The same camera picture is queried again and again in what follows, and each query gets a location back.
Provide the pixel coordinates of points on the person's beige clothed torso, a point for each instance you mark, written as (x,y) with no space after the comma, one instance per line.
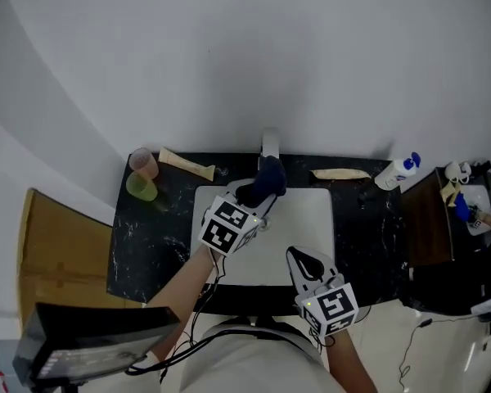
(249,362)

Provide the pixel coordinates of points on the flat beige tube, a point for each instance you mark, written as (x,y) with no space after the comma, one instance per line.
(339,173)

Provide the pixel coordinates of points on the white mugs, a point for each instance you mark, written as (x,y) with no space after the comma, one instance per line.
(458,171)

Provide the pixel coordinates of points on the small white sink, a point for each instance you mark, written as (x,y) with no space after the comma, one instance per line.
(480,203)

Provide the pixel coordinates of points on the person's left forearm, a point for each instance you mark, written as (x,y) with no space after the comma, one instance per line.
(180,289)

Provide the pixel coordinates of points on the dark blue cloth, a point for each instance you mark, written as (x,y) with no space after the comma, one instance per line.
(268,180)

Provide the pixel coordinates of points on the white bottle with blue pump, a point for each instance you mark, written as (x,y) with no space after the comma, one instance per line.
(393,174)

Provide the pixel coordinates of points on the black chair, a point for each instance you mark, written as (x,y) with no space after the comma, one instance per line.
(454,281)

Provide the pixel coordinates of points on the bright blue cloth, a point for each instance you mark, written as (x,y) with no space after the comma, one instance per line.
(461,207)

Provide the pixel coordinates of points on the black monitor screen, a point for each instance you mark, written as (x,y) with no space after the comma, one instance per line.
(90,342)

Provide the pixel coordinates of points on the white sink basin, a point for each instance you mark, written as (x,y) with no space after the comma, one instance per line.
(298,219)

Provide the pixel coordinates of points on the brown cardboard box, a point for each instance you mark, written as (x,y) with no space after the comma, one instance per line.
(61,244)

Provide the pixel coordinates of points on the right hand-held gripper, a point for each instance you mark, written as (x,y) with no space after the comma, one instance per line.
(331,305)

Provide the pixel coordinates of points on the green translucent cup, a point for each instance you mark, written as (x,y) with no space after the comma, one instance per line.
(141,187)

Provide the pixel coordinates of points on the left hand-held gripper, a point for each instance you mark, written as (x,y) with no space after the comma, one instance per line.
(223,227)

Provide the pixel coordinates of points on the pink translucent cup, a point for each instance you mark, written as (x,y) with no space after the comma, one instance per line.
(144,163)

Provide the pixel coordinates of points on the cream squeeze tube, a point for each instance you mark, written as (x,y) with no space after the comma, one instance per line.
(184,163)

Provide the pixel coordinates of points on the silver sink faucet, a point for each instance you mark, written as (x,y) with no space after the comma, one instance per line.
(270,141)

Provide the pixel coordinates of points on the dark brown wooden cabinet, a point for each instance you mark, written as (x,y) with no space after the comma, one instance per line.
(427,219)

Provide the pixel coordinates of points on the person's right forearm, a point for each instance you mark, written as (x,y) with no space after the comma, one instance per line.
(352,362)

